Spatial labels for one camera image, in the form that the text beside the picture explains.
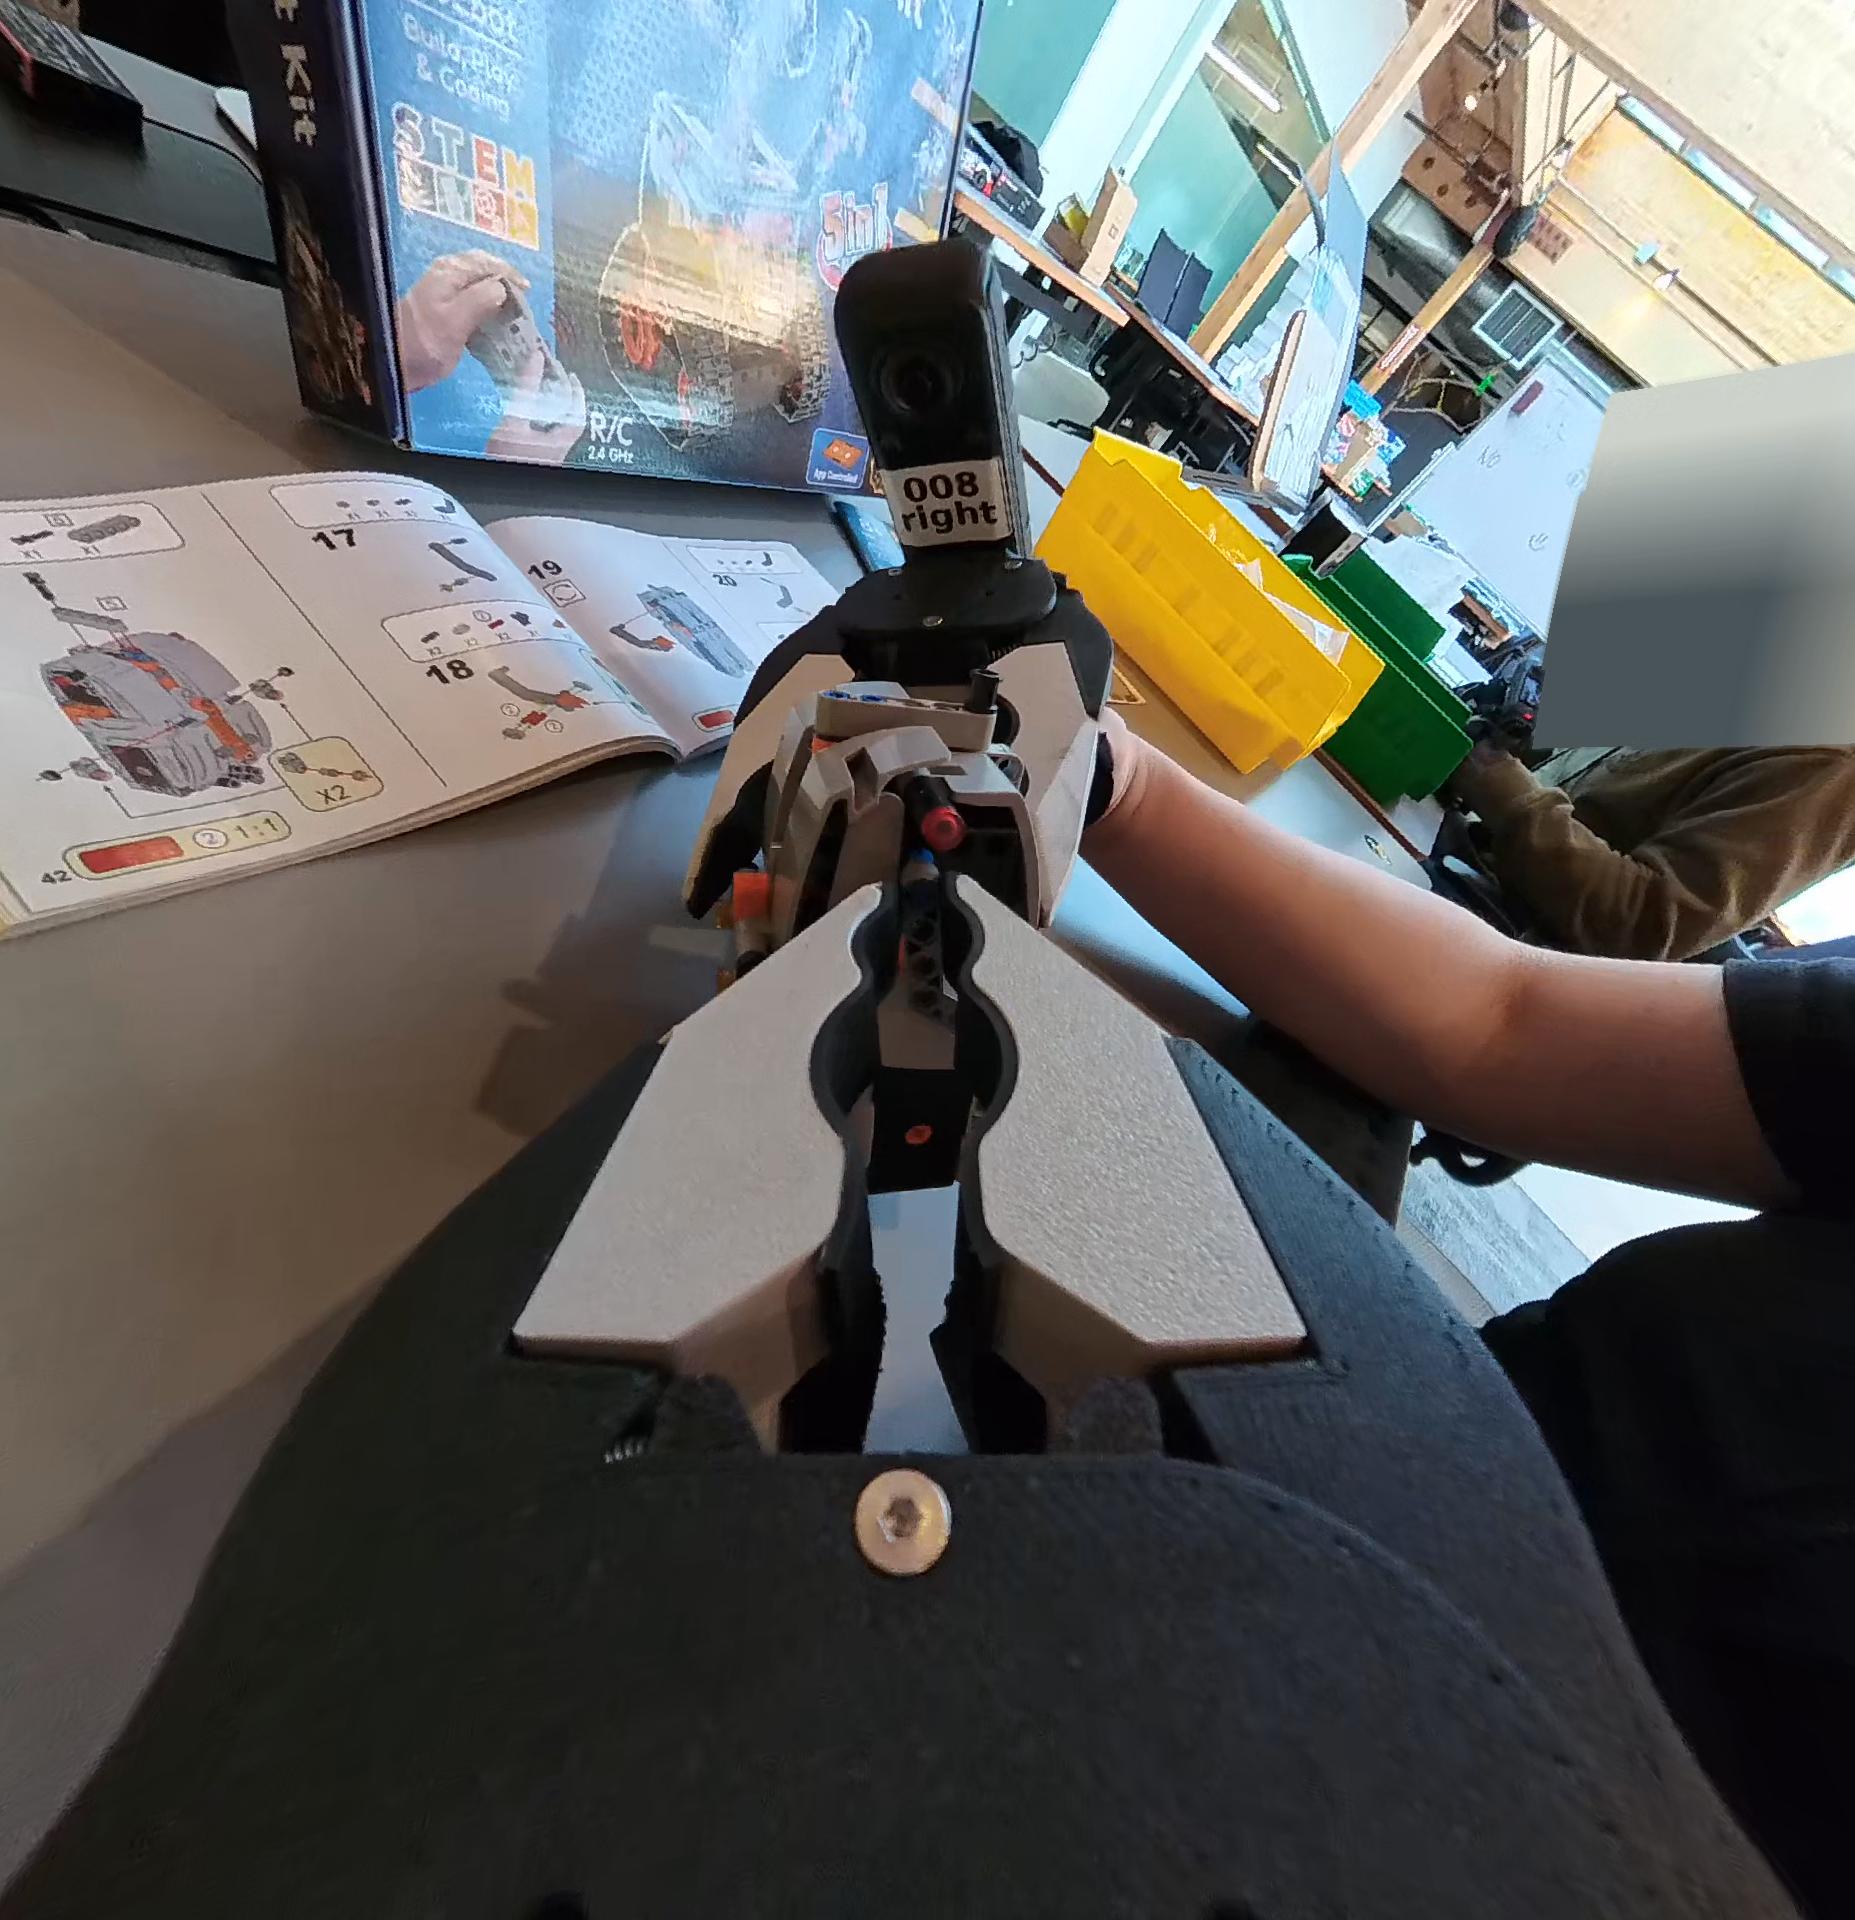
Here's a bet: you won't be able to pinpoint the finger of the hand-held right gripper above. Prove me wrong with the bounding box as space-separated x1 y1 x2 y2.
993 637 1114 932
680 647 869 924

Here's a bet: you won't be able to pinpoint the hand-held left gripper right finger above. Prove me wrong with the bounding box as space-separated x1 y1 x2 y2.
934 879 1312 1453

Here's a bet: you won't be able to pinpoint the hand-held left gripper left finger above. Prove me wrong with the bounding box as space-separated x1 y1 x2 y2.
510 881 887 1453

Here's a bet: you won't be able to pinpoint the grey building brick robot model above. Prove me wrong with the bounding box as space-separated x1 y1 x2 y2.
708 668 1040 1203

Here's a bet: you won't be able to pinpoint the person's right forearm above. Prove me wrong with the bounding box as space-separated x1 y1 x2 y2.
1083 750 1806 1209

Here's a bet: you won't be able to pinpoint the person's right hand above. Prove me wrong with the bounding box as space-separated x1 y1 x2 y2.
1083 706 1189 841

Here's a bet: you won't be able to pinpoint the yellow plastic bin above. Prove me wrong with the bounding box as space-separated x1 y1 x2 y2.
1036 426 1387 778

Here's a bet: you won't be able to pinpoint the green plastic bin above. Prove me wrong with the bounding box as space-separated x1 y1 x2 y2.
1283 553 1475 807

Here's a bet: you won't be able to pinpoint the wooden background table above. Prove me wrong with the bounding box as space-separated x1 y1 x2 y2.
950 189 1273 438

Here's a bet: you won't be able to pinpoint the black monitors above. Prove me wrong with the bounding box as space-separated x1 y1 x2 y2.
1135 227 1217 337

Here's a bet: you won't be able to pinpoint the cardboard box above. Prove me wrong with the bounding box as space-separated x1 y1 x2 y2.
1069 169 1142 287

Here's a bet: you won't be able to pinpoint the open instruction booklet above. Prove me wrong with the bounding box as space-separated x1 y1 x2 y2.
0 472 845 949

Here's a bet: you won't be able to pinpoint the wood framed clear panel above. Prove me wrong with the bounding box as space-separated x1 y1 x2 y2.
1250 150 1372 512

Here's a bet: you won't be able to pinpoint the blue robot kit box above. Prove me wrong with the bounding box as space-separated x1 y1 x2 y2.
225 0 988 498

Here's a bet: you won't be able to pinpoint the whiteboard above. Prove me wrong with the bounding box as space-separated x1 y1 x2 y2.
1407 351 1611 595

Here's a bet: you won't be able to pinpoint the person's black shirt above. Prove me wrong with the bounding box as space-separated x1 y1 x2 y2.
1482 952 1855 1920

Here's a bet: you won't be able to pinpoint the black flat stand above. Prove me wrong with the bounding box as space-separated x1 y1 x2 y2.
0 32 284 273

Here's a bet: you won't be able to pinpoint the small black box red edge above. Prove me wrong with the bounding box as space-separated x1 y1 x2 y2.
0 0 145 139

